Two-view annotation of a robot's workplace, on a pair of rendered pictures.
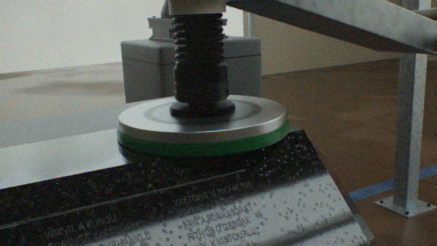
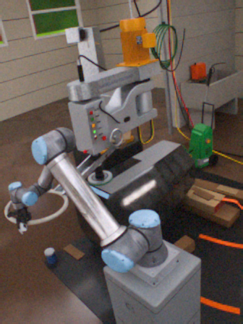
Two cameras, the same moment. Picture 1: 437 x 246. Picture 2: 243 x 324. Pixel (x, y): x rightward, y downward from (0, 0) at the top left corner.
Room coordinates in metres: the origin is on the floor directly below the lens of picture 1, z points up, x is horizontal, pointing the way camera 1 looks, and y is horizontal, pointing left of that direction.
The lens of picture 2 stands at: (2.86, -0.18, 2.10)
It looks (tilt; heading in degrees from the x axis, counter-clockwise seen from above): 26 degrees down; 170
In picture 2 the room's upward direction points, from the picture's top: 9 degrees counter-clockwise
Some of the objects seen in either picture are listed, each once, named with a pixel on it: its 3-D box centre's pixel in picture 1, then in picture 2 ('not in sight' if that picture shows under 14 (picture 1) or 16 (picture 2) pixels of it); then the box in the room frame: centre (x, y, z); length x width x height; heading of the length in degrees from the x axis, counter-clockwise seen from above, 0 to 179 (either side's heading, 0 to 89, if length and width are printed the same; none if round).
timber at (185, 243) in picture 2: not in sight; (178, 250); (0.96, 0.57, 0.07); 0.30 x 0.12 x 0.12; 113
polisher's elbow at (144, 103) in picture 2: not in sight; (142, 100); (0.22, 0.57, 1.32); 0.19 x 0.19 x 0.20
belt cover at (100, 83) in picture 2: not in sight; (115, 79); (0.39, 0.32, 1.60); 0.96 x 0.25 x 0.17; 123
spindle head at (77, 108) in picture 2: not in sight; (97, 122); (0.53, 0.09, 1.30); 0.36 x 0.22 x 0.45; 123
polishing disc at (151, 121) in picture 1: (203, 115); (100, 176); (0.58, 0.02, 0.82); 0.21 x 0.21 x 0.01
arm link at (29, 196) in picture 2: not in sight; (27, 195); (1.22, -0.51, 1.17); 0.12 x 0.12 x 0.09; 38
